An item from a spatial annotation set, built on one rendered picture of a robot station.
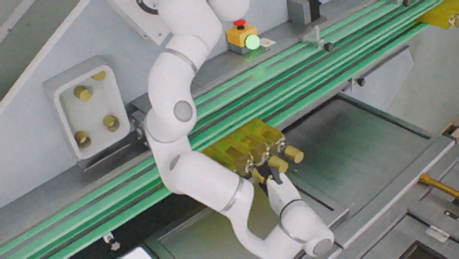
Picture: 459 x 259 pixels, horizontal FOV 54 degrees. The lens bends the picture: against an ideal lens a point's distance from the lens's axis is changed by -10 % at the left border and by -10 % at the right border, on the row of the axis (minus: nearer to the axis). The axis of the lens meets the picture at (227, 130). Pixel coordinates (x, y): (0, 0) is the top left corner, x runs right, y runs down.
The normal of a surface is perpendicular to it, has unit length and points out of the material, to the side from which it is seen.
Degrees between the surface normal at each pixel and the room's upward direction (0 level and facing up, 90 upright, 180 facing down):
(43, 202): 90
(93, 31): 0
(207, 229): 90
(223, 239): 90
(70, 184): 90
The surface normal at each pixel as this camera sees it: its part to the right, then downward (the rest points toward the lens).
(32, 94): 0.62, 0.37
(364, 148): -0.18, -0.80
